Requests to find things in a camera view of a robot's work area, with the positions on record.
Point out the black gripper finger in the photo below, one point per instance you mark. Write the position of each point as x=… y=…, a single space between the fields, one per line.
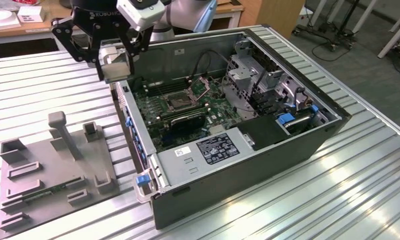
x=137 y=42
x=75 y=45

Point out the silver CPU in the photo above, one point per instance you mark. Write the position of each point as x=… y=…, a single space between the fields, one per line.
x=116 y=70

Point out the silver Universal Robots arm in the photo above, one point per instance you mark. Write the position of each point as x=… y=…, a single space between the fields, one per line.
x=180 y=15

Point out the CPU socket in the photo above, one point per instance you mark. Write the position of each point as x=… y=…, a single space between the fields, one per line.
x=180 y=101

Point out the wooden desk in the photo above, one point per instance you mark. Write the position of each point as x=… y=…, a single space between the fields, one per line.
x=33 y=31

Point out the small white box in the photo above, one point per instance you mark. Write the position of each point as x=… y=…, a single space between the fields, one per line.
x=30 y=14

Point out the white bowl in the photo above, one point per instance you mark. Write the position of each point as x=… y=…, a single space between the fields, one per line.
x=0 y=18

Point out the silver metal drive cage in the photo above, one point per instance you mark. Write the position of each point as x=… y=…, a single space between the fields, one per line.
x=243 y=72

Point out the black graphics card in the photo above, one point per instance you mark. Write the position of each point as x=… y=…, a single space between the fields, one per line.
x=187 y=123

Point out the green motherboard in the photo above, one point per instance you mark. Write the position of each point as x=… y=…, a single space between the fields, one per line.
x=220 y=110

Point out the wooden cabinet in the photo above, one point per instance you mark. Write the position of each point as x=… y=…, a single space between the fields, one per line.
x=273 y=15

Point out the grey parts rack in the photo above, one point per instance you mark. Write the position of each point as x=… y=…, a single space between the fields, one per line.
x=53 y=170

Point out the silver power supply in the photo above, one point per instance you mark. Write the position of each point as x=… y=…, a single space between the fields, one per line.
x=183 y=165

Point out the black disk bay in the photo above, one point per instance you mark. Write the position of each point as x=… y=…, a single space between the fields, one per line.
x=260 y=132

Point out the blue disk carrier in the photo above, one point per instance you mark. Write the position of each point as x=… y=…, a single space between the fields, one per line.
x=284 y=119

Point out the blue case latch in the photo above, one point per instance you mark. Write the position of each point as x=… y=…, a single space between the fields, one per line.
x=141 y=180

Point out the black wheeled stand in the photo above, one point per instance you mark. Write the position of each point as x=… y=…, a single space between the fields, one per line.
x=333 y=30

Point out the small blue clip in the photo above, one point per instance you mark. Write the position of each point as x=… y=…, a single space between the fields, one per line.
x=313 y=108

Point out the green RAM stick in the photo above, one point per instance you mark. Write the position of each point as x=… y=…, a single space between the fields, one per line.
x=49 y=191

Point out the open black PC case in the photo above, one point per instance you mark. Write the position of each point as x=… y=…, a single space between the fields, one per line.
x=240 y=180

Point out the white table leg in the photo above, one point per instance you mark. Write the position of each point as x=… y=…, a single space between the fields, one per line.
x=391 y=32

